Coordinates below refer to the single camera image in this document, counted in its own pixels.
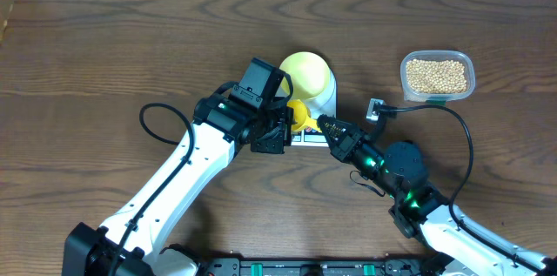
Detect yellow measuring scoop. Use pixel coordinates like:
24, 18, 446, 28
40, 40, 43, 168
287, 99, 321, 133

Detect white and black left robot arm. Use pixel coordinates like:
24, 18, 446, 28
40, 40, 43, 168
62, 91, 292, 275

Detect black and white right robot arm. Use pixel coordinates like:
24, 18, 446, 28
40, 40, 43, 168
318, 115, 556, 276

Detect white digital kitchen scale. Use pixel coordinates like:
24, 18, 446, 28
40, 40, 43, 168
292, 72, 337, 147

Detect yellow bowl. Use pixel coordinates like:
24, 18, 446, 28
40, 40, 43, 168
279, 51, 332, 100

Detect clear plastic container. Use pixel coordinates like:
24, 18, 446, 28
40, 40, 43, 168
400, 50, 476, 103

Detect soybeans in container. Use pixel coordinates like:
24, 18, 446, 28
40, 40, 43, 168
406, 59, 467, 94

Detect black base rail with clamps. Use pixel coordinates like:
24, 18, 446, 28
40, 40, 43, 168
195, 257, 424, 276

